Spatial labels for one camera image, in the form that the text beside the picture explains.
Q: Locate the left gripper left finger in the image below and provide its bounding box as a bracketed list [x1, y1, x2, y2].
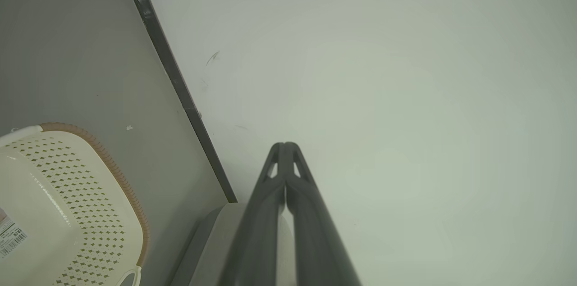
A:
[217, 142, 286, 286]

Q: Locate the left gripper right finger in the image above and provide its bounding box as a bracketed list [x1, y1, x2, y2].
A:
[285, 142, 362, 286]

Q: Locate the white plastic laundry basket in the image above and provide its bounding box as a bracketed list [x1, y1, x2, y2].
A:
[0, 123, 151, 286]

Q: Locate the grey fabric sofa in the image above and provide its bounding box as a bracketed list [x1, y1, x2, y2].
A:
[170, 202, 297, 286]

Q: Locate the dark grey baseboard strip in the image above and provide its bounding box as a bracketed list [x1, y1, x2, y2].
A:
[121, 0, 238, 204]

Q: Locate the barcode sticker label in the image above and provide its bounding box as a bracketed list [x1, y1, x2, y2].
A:
[0, 211, 28, 259]

